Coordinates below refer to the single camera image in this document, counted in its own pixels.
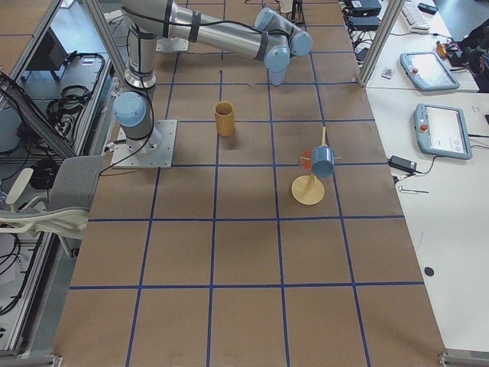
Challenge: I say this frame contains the wooden mug tree stand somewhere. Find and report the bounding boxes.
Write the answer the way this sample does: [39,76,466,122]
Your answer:
[291,126,342,206]

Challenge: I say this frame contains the orange mug on tree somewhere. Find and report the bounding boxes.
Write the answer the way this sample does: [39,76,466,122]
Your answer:
[298,150,312,170]

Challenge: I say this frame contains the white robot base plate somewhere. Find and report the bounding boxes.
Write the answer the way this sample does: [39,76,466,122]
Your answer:
[111,119,177,169]

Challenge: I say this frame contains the blue mug on tree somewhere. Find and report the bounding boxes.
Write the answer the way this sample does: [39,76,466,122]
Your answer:
[310,145,335,178]

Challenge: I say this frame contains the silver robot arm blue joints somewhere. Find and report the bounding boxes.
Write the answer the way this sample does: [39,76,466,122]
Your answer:
[115,1,321,165]

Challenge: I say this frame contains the teach pendant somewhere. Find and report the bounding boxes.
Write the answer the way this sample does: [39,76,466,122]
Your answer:
[400,52,459,91]
[413,103,472,160]

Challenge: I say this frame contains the aluminium frame post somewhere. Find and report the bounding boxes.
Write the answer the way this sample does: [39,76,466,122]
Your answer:
[358,0,404,87]

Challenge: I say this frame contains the black wire mug rack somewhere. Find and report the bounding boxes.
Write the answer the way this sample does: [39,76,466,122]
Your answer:
[280,0,305,25]

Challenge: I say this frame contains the teach pendant far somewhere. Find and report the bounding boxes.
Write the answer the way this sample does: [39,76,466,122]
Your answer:
[400,52,459,91]

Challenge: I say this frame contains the white keyboard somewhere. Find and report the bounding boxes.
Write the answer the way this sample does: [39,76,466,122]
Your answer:
[401,1,430,34]

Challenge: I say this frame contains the teach pendant near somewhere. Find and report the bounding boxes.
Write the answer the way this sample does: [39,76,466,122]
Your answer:
[413,103,472,160]

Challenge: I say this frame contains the grey office chair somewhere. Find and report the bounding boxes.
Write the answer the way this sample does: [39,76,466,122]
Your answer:
[1,155,104,256]

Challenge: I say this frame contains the black power brick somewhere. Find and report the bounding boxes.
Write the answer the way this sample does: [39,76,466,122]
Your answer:
[388,155,416,174]

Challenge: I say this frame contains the white ceramic mug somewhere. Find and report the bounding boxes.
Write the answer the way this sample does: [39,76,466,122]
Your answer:
[277,0,293,13]

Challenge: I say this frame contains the allen key tool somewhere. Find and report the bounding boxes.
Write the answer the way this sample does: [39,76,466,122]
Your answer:
[398,185,429,194]

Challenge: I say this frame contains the bamboo chopstick holder cup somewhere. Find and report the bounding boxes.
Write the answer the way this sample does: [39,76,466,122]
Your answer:
[214,101,235,137]

